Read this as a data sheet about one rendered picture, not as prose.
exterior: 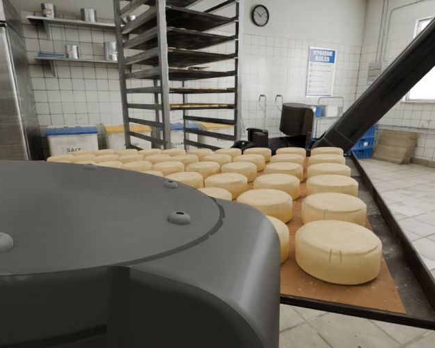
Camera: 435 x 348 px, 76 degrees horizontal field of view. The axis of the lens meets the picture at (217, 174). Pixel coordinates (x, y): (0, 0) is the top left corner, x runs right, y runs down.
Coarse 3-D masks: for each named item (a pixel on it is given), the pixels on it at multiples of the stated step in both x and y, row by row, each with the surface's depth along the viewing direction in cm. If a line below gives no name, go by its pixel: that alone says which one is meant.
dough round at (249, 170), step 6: (234, 162) 40; (240, 162) 40; (246, 162) 40; (222, 168) 38; (228, 168) 37; (234, 168) 37; (240, 168) 36; (246, 168) 36; (252, 168) 37; (246, 174) 36; (252, 174) 37; (252, 180) 37
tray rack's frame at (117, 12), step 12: (120, 24) 169; (120, 36) 170; (120, 48) 171; (120, 60) 173; (120, 72) 175; (120, 84) 178; (156, 84) 191; (156, 96) 193; (156, 120) 197; (156, 132) 199
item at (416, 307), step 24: (360, 168) 37; (360, 192) 31; (384, 216) 24; (384, 240) 20; (408, 240) 18; (408, 264) 17; (408, 288) 15; (432, 288) 14; (336, 312) 14; (360, 312) 14; (384, 312) 13; (408, 312) 14; (432, 312) 14
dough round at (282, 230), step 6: (270, 216) 21; (276, 222) 20; (282, 222) 20; (276, 228) 19; (282, 228) 19; (282, 234) 18; (288, 234) 18; (282, 240) 18; (288, 240) 18; (282, 246) 18; (288, 246) 19; (282, 252) 18; (288, 252) 19; (282, 258) 18
